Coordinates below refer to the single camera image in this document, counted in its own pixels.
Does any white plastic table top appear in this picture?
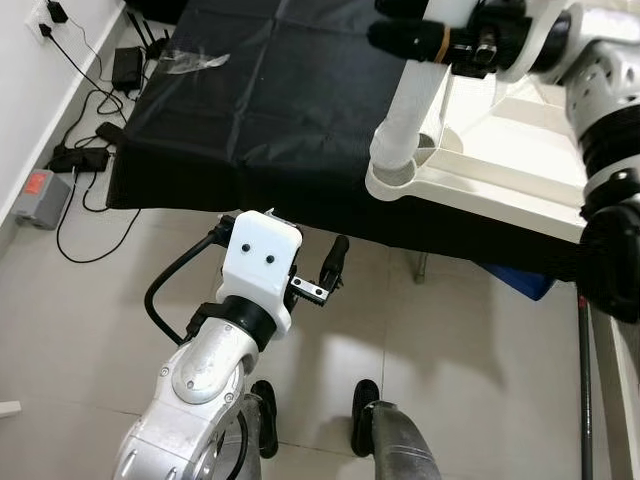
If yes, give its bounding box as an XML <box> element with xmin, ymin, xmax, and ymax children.
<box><xmin>365</xmin><ymin>75</ymin><xmax>640</xmax><ymax>244</ymax></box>

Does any black tablecloth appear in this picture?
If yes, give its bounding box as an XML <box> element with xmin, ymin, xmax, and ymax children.
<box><xmin>105</xmin><ymin>0</ymin><xmax>601</xmax><ymax>281</ymax></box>

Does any clear tape strip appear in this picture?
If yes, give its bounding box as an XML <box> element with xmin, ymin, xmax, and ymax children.
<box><xmin>160</xmin><ymin>48</ymin><xmax>231</xmax><ymax>76</ymax></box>

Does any grey robot right leg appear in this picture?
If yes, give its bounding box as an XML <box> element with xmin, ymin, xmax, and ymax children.
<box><xmin>350</xmin><ymin>378</ymin><xmax>441</xmax><ymax>480</ymax></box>

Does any small black power adapter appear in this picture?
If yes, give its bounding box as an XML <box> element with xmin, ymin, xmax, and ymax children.
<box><xmin>95</xmin><ymin>122</ymin><xmax>126</xmax><ymax>143</ymax></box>

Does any blue dustpan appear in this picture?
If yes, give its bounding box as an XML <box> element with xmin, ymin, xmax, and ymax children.
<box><xmin>480</xmin><ymin>258</ymin><xmax>556</xmax><ymax>301</ymax></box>

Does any black router with antennas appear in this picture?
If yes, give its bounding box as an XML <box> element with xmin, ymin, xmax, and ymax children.
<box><xmin>135</xmin><ymin>20</ymin><xmax>171</xmax><ymax>56</ymax></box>

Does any long black floor pole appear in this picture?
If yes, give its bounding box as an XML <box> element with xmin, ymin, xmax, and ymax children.
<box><xmin>577</xmin><ymin>290</ymin><xmax>598</xmax><ymax>480</ymax></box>

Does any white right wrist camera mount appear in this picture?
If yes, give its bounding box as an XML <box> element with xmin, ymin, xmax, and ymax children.
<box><xmin>495</xmin><ymin>0</ymin><xmax>583</xmax><ymax>86</ymax></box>

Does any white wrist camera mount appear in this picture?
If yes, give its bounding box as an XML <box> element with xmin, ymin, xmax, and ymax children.
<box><xmin>215</xmin><ymin>210</ymin><xmax>304</xmax><ymax>336</ymax></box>
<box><xmin>495</xmin><ymin>0</ymin><xmax>583</xmax><ymax>86</ymax></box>

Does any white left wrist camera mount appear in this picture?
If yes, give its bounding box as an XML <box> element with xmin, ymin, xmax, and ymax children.
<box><xmin>215</xmin><ymin>210</ymin><xmax>304</xmax><ymax>336</ymax></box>

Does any metal folding table frame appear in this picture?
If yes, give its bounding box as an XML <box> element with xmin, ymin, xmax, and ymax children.
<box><xmin>412</xmin><ymin>250</ymin><xmax>431</xmax><ymax>284</ymax></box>

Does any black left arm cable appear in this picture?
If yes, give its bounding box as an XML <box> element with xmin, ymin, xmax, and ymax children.
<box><xmin>145</xmin><ymin>225</ymin><xmax>226</xmax><ymax>346</ymax></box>

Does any black floor cable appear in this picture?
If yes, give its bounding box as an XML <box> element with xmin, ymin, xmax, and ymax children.
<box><xmin>55</xmin><ymin>30</ymin><xmax>141</xmax><ymax>266</ymax></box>

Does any black wall plug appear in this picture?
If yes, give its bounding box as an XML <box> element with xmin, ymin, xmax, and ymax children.
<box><xmin>45</xmin><ymin>0</ymin><xmax>69</xmax><ymax>26</ymax></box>

